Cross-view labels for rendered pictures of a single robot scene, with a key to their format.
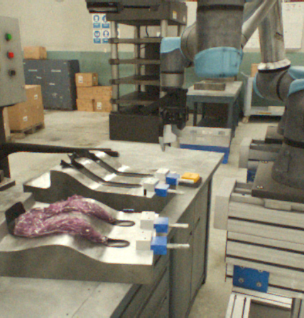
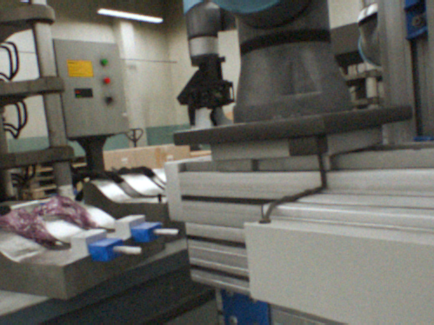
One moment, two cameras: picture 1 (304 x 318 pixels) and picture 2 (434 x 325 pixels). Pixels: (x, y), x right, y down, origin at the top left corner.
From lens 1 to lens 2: 62 cm
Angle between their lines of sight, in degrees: 28
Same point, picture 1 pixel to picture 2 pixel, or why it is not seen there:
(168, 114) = (202, 95)
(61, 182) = (91, 197)
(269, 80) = (370, 33)
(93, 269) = (8, 273)
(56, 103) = not seen: hidden behind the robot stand
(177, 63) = (201, 23)
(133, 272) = (45, 279)
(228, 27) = not seen: outside the picture
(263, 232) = (223, 217)
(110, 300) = not seen: outside the picture
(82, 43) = not seen: hidden behind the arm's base
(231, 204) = (180, 175)
